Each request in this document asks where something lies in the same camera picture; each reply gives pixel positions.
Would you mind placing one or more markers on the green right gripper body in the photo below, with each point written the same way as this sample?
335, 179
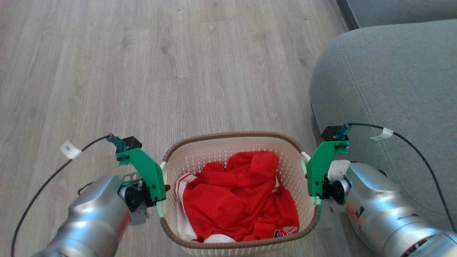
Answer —
317, 171

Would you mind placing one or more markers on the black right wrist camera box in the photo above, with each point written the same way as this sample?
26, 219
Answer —
330, 132

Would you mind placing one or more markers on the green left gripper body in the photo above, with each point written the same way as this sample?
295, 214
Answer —
151, 175

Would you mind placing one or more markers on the red white jersey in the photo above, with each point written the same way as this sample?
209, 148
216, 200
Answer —
235, 200

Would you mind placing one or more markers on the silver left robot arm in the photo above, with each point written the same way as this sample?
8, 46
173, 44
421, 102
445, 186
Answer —
89, 217

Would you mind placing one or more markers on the grey fabric sofa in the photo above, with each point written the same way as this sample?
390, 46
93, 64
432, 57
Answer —
392, 89

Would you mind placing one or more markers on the white laundry basket brown rim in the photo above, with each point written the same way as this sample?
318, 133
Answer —
214, 150

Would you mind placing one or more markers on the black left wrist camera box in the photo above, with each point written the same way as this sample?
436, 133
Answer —
132, 142

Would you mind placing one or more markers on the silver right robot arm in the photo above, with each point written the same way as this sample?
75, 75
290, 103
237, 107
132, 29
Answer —
378, 210

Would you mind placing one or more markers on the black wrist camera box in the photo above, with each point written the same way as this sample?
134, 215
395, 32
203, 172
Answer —
132, 142
330, 132

